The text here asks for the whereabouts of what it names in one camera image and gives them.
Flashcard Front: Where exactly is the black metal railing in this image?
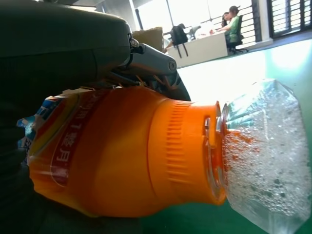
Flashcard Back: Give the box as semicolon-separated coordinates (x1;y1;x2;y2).
239;2;255;45

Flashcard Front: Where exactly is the black office chair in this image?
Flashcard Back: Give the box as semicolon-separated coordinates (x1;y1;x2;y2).
227;14;249;55

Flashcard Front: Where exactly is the dark-framed window with blinds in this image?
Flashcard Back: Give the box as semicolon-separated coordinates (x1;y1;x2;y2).
267;0;312;39

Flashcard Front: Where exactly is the white office desk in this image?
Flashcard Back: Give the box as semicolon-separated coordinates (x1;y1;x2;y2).
167;30;228;69

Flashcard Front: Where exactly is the black backpack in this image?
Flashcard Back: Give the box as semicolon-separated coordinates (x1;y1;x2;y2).
170;24;189;59

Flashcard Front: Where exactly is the green table mat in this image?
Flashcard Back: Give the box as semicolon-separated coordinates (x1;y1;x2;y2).
141;39;312;234

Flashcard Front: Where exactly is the person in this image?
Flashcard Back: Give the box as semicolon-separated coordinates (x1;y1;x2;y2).
162;39;175;54
221;12;231;28
216;5;242;46

